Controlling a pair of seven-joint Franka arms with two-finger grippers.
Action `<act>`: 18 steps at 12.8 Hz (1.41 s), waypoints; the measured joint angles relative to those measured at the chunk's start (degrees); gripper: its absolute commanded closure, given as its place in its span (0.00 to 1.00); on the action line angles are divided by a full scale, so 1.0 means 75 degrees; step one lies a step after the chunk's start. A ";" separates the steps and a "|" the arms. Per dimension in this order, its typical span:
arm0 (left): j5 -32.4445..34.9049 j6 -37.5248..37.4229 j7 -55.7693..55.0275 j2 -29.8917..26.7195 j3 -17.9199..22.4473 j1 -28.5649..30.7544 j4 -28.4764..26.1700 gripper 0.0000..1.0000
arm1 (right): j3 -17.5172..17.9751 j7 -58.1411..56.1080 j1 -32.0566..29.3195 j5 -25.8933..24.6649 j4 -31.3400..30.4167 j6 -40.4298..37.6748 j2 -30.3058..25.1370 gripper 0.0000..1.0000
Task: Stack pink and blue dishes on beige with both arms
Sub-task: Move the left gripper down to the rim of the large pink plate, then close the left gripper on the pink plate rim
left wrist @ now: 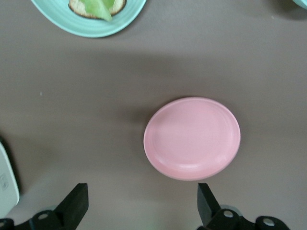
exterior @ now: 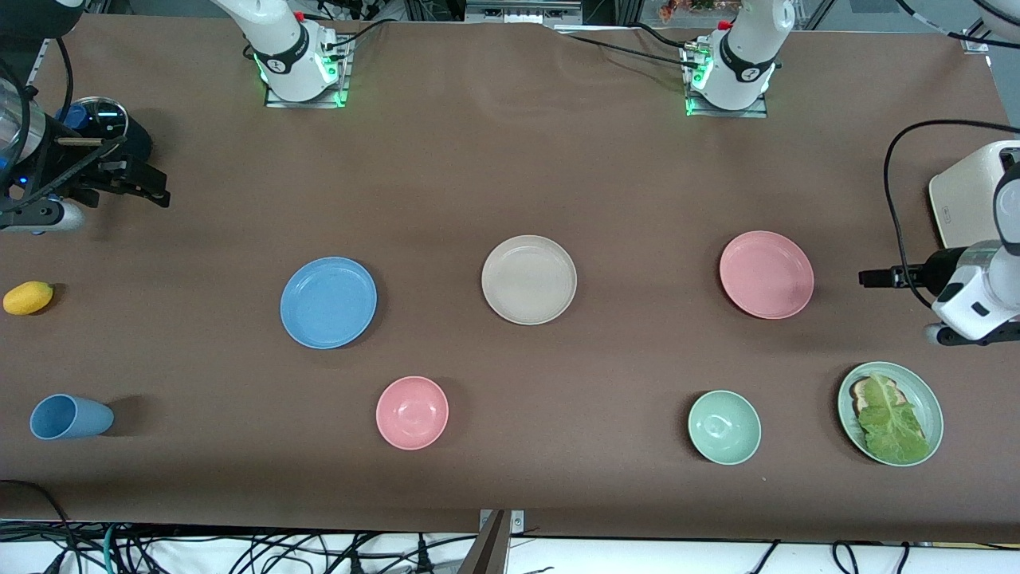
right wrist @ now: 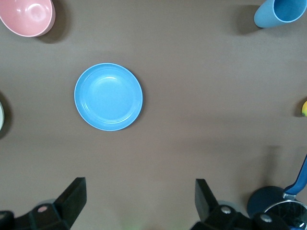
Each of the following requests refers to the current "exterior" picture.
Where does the pink plate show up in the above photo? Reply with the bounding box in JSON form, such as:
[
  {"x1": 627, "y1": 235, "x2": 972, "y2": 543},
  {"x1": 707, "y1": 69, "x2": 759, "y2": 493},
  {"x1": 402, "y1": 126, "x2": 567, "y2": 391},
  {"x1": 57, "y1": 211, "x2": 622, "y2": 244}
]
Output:
[{"x1": 719, "y1": 230, "x2": 815, "y2": 320}]

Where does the bread slice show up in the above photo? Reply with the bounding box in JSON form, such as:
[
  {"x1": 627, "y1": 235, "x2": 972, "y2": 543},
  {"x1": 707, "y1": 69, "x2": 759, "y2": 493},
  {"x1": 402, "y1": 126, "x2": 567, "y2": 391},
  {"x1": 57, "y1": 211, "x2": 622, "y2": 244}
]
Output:
[{"x1": 849, "y1": 376, "x2": 905, "y2": 417}]

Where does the colourful plastic food pile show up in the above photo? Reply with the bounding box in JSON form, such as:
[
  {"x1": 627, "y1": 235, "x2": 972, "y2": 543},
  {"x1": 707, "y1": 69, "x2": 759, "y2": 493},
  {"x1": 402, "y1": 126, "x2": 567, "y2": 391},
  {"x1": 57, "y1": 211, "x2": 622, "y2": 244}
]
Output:
[{"x1": 660, "y1": 0, "x2": 742, "y2": 21}]

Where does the metal table clamp bracket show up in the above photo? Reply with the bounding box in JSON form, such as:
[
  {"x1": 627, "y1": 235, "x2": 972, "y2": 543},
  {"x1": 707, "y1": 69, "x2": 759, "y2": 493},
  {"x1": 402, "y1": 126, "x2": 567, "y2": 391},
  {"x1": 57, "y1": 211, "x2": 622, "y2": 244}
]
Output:
[{"x1": 478, "y1": 509, "x2": 525, "y2": 574}]

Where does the beige plate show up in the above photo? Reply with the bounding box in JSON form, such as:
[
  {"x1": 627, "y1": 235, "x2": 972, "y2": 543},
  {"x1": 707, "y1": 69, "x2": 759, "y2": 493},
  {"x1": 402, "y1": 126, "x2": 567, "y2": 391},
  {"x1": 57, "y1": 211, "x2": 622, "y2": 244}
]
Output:
[{"x1": 481, "y1": 234, "x2": 578, "y2": 326}]

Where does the brown table cover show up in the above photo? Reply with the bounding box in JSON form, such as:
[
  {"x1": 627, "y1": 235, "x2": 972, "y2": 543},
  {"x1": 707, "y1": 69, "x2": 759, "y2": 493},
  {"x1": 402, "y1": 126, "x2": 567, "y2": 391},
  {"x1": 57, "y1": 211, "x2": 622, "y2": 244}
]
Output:
[{"x1": 0, "y1": 14, "x2": 1020, "y2": 545}]

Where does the cream toaster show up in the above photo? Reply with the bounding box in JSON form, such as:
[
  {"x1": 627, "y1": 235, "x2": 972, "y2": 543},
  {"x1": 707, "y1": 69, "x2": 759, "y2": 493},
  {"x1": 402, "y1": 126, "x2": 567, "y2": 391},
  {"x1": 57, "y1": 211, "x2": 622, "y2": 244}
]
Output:
[{"x1": 928, "y1": 140, "x2": 1020, "y2": 250}]

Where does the blue cup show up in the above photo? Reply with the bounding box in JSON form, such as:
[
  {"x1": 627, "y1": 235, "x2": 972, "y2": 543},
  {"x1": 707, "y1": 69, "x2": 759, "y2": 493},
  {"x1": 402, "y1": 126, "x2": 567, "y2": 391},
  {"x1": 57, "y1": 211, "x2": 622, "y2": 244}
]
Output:
[{"x1": 29, "y1": 394, "x2": 115, "y2": 441}]

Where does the yellow lemon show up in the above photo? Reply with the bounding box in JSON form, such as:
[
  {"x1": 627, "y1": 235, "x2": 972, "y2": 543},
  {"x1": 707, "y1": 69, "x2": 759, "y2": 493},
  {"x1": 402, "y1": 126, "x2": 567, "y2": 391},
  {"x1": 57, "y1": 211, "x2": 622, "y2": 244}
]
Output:
[{"x1": 2, "y1": 281, "x2": 54, "y2": 316}]

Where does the glass lid with blue knob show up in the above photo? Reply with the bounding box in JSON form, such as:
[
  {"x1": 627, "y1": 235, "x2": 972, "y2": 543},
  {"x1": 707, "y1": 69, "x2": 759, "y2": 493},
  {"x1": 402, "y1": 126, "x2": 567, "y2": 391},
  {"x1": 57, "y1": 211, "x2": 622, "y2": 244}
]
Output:
[{"x1": 60, "y1": 96, "x2": 130, "y2": 148}]

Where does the pink bowl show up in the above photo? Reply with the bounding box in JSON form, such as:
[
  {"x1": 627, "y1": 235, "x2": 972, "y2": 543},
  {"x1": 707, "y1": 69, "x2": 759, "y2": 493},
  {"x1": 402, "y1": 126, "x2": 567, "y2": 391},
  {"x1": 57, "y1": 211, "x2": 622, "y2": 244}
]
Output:
[{"x1": 375, "y1": 375, "x2": 449, "y2": 451}]

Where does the aluminium frame profile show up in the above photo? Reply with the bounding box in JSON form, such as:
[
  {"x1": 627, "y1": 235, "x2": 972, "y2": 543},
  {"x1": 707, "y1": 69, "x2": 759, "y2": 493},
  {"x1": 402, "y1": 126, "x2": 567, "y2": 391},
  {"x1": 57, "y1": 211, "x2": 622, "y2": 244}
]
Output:
[{"x1": 465, "y1": 0, "x2": 583, "y2": 25}]

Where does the blue plate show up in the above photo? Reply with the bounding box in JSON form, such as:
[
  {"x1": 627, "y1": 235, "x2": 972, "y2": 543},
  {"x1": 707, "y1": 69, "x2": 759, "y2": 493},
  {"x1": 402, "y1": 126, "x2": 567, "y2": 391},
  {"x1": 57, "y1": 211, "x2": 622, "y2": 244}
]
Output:
[{"x1": 280, "y1": 256, "x2": 379, "y2": 350}]

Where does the green plate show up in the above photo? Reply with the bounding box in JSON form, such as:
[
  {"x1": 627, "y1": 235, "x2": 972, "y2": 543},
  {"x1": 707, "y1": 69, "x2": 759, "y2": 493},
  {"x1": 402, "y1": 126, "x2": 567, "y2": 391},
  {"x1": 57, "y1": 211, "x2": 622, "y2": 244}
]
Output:
[{"x1": 837, "y1": 361, "x2": 944, "y2": 467}]

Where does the brown wooden post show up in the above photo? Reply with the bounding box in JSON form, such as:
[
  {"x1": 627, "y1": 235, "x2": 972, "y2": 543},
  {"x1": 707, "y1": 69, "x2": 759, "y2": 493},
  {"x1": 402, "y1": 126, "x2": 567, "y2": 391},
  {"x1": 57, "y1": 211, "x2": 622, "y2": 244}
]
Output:
[{"x1": 458, "y1": 510, "x2": 511, "y2": 574}]

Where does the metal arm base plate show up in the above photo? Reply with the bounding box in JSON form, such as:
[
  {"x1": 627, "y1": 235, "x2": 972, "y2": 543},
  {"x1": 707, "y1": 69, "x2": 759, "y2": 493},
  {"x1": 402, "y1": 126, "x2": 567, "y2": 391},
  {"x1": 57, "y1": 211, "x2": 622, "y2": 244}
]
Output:
[
  {"x1": 265, "y1": 36, "x2": 351, "y2": 108},
  {"x1": 684, "y1": 44, "x2": 770, "y2": 119}
]

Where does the green bowl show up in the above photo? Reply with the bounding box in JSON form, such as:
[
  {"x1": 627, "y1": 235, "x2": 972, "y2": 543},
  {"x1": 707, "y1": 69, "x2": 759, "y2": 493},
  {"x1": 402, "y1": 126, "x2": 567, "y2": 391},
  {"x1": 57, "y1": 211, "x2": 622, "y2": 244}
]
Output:
[{"x1": 688, "y1": 389, "x2": 762, "y2": 466}]

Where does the green lettuce leaf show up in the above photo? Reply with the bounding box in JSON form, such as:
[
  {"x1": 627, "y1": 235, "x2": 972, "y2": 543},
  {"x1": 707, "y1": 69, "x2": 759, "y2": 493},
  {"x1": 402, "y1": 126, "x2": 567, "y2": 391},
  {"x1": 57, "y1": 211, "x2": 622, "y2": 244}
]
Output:
[{"x1": 857, "y1": 372, "x2": 932, "y2": 465}]

